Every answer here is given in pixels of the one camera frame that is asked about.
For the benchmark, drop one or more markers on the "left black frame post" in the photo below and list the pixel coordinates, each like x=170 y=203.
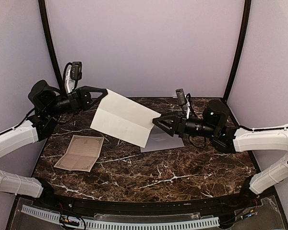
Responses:
x=49 y=42

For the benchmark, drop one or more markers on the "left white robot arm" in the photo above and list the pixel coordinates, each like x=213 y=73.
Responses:
x=38 y=125

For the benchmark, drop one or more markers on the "white slotted cable duct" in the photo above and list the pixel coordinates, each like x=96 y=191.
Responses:
x=122 y=222

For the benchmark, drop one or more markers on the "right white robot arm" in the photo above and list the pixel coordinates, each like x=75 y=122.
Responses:
x=231 y=140

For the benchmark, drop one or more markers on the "grey envelope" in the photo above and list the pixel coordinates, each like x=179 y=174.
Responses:
x=160 y=140

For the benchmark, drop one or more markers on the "white letter paper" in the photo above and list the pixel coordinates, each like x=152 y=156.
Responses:
x=124 y=119

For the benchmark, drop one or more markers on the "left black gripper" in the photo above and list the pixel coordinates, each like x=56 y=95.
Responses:
x=80 y=99

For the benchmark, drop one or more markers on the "right black frame post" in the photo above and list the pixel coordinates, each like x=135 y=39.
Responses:
x=239 y=49

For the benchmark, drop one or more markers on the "beige decorated letter sheet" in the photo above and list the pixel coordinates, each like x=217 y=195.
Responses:
x=81 y=154

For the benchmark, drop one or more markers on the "black front rail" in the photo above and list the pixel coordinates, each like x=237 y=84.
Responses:
x=87 y=207

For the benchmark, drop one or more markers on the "black frame post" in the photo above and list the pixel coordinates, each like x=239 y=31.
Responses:
x=239 y=49
x=49 y=42

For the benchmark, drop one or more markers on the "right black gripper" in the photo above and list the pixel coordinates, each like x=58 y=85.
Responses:
x=180 y=124

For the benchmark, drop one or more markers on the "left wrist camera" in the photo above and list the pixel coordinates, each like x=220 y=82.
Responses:
x=76 y=71

